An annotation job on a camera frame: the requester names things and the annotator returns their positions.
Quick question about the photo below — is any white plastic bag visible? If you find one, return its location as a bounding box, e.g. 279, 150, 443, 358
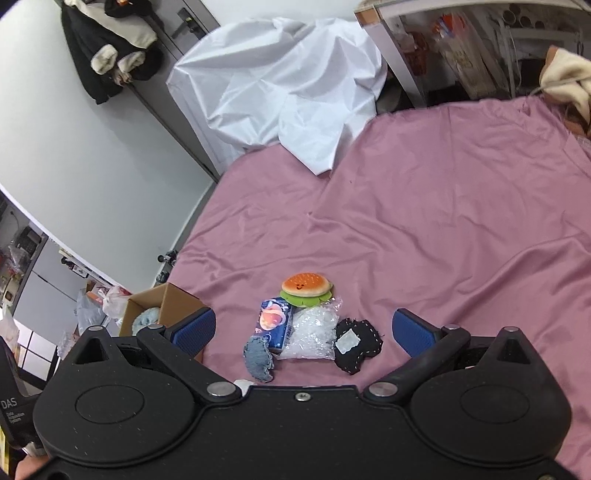
104, 286, 134, 319

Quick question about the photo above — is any grey plastic bag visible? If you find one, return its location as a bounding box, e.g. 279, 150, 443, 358
75, 288, 107, 330

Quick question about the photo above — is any white desk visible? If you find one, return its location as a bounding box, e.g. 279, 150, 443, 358
355, 0, 591, 114

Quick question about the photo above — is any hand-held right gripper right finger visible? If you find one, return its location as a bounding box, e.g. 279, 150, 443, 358
362, 308, 536, 402

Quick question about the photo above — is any grey-blue plush toy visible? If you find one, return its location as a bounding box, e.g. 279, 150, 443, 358
131, 308, 162, 335

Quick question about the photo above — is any black door lock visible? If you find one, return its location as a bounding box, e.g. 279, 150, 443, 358
173, 8, 204, 38

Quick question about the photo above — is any denim fabric patch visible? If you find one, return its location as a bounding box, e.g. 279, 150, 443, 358
243, 335, 277, 384

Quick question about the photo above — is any black felt patch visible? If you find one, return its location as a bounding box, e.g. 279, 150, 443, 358
333, 318, 384, 374

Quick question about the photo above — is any grey door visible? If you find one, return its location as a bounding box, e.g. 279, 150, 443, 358
129, 0, 222, 181

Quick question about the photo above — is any cardboard box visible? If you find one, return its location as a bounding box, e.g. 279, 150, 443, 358
117, 282, 211, 363

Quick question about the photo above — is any black hanging jacket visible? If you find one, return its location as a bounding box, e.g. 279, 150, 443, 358
60, 0, 164, 106

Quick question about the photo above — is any beige blanket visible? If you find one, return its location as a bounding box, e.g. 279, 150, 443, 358
540, 46, 591, 134

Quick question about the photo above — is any printed tissue pack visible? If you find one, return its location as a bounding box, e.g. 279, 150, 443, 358
253, 298, 294, 354

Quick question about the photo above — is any white cover sheet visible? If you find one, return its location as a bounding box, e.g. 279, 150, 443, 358
166, 17, 389, 176

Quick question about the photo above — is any burger plush toy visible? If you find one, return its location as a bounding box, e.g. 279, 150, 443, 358
280, 272, 334, 309

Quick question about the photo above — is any pink bedsheet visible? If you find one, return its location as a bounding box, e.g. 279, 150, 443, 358
152, 97, 591, 480

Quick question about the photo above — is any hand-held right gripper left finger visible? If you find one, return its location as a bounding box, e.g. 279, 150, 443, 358
69, 308, 243, 402

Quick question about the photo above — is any clear plastic bag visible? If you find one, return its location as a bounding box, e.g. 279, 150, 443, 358
277, 298, 345, 361

